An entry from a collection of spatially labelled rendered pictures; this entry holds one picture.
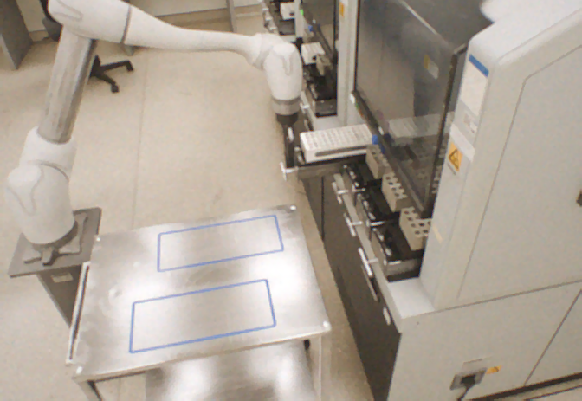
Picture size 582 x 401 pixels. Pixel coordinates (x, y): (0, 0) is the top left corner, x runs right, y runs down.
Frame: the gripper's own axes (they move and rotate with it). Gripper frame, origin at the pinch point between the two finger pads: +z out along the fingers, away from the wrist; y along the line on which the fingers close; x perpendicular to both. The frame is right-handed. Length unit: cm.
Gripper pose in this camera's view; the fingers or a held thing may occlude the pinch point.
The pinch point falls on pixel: (289, 159)
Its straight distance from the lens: 164.1
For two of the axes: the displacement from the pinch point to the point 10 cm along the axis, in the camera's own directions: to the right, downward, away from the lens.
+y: -1.9, -6.3, 7.5
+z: 0.4, 7.6, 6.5
